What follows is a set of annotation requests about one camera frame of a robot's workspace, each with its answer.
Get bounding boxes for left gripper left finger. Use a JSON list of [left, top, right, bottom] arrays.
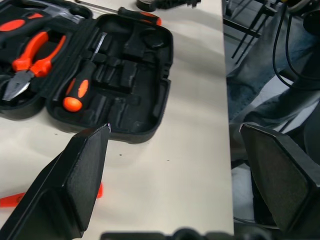
[[0, 123, 112, 240]]

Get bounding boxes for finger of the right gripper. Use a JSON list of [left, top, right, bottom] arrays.
[[159, 0, 202, 11]]

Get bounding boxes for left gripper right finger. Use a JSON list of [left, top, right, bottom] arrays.
[[239, 122, 320, 234]]

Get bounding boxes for black electrical tape roll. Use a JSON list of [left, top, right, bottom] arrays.
[[136, 0, 161, 12]]

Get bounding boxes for orange black handled screwdriver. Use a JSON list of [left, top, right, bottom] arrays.
[[74, 0, 163, 26], [62, 33, 107, 113]]

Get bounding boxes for orange voltage tester pen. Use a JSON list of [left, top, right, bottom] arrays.
[[0, 183, 104, 209]]

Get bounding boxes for black plastic tool case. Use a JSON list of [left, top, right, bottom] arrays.
[[0, 0, 174, 145]]

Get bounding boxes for person's blue jeans legs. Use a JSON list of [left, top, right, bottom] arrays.
[[226, 9, 320, 161]]

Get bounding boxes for black metal frame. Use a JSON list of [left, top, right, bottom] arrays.
[[222, 0, 276, 60]]

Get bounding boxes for black hanging cable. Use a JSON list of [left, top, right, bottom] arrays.
[[272, 4, 303, 88]]

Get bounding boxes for hammer with orange black handle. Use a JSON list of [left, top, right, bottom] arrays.
[[0, 4, 86, 33]]

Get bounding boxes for orange handled pliers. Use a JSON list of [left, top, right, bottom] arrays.
[[2, 31, 67, 102]]

